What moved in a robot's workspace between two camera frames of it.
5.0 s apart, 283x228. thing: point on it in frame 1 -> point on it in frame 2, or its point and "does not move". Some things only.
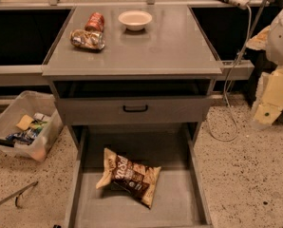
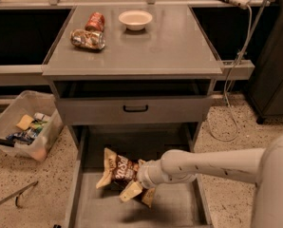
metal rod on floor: [14, 196] does not move
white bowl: [135, 20] does not move
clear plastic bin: [28, 125] does not move
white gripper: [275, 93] -> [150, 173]
